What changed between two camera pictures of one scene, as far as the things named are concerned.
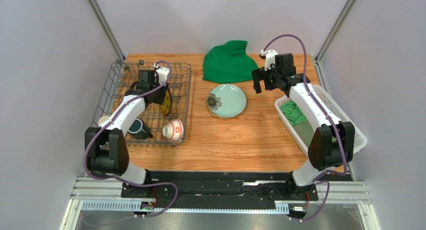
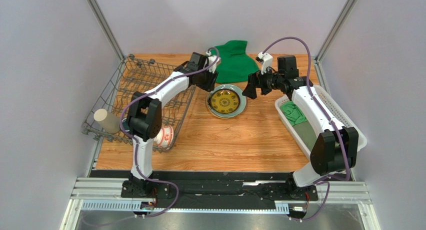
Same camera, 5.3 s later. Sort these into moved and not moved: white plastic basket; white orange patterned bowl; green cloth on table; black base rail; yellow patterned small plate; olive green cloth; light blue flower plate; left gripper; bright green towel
Moved: left gripper; yellow patterned small plate; white orange patterned bowl
Not moved: black base rail; green cloth on table; bright green towel; olive green cloth; white plastic basket; light blue flower plate
